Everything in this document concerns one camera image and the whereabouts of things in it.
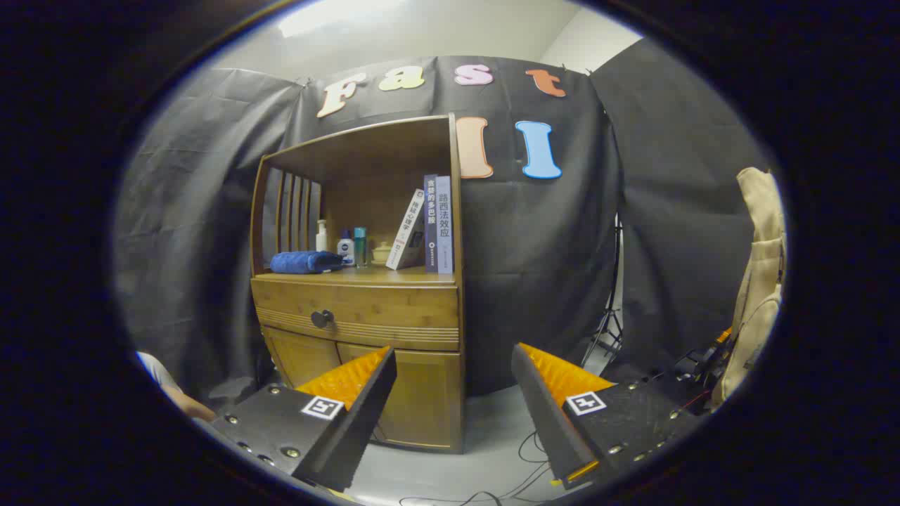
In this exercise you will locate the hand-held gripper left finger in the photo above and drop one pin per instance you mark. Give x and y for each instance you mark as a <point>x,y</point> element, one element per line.
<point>351,429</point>

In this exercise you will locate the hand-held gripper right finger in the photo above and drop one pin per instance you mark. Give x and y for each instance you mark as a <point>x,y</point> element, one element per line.
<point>548,422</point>

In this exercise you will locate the black drawer knob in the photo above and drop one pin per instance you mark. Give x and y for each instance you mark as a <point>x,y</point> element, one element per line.
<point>322,318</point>

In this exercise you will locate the wooden drawer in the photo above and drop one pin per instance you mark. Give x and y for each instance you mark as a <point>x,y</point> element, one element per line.
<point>394,309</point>

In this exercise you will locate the wooden countertop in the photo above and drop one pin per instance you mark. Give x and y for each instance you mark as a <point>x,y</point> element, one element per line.
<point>380,275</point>

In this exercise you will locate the wooden cabinet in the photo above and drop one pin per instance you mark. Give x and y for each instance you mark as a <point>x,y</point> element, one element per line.
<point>351,151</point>

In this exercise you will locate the light stand tripod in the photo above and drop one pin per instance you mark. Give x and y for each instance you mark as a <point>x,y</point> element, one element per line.
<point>610,320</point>

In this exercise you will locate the black floor equipment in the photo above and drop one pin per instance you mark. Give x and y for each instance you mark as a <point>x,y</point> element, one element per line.
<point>696,365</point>

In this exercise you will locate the blue rolled towel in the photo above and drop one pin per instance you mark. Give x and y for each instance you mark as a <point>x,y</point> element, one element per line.
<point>302,262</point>

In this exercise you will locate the cream lidded teacup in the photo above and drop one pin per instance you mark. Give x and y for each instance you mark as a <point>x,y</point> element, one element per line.
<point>382,253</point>

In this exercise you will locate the white bottle with blue cap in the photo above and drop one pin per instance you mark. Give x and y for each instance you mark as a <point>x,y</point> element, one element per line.
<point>345,247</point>

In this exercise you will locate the clear blue bottle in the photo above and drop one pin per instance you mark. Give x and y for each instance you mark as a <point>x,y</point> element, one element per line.
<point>360,246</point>

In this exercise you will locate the white pump bottle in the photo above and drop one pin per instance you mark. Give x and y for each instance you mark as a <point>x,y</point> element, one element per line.
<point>321,240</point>

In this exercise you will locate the white book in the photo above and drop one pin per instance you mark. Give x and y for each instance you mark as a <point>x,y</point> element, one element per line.
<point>406,232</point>

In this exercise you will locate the pale grey book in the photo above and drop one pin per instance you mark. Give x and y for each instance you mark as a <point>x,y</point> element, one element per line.
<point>445,232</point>

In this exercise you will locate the dark blue book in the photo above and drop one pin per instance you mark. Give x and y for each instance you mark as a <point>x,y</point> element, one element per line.
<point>430,225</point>

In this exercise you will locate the beige hanging garment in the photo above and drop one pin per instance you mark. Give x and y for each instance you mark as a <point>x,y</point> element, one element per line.
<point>763,281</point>

